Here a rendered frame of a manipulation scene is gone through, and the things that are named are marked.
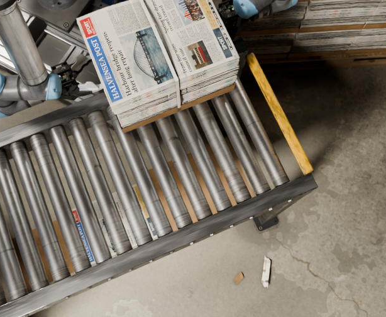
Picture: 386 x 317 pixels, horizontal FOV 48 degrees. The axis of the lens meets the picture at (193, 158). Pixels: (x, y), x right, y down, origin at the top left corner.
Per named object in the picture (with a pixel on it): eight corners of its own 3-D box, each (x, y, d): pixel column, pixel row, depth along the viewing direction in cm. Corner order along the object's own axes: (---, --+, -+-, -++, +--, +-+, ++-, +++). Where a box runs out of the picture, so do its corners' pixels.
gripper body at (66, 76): (75, 80, 133) (38, 94, 131) (82, 91, 141) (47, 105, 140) (67, 59, 134) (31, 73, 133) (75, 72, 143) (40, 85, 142)
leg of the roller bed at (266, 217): (266, 209, 209) (300, 179, 143) (272, 220, 208) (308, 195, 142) (256, 214, 208) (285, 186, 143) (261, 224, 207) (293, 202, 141)
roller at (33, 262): (7, 148, 139) (0, 143, 134) (53, 289, 128) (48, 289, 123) (-8, 154, 138) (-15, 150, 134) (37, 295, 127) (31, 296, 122)
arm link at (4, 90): (15, 66, 122) (29, 83, 133) (-25, 68, 122) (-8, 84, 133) (13, 92, 120) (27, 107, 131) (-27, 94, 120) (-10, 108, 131)
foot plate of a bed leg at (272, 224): (270, 198, 210) (270, 197, 209) (283, 225, 207) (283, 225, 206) (245, 209, 209) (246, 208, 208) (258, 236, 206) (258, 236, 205)
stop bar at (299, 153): (253, 54, 142) (254, 51, 140) (314, 172, 132) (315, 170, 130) (244, 57, 142) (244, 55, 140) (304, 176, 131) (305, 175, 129)
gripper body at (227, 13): (215, 3, 140) (249, -10, 141) (214, 18, 148) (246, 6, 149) (226, 22, 138) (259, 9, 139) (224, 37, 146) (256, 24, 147)
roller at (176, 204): (136, 98, 144) (139, 90, 140) (192, 229, 133) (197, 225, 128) (122, 102, 142) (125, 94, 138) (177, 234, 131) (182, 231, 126)
